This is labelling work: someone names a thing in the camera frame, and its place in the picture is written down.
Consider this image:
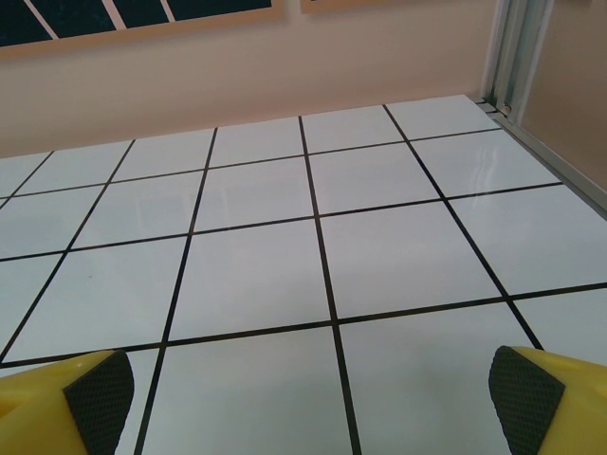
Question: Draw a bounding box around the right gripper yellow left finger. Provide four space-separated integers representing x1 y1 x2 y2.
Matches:
0 349 136 455

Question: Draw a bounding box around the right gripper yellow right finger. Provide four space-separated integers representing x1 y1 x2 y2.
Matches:
487 344 607 455

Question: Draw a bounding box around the aluminium side rail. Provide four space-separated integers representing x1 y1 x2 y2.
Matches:
473 94 607 217

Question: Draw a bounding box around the aluminium corner post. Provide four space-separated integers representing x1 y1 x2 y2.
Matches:
481 0 554 115

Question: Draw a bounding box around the dark floral wall panel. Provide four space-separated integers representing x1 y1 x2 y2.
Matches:
0 0 288 61

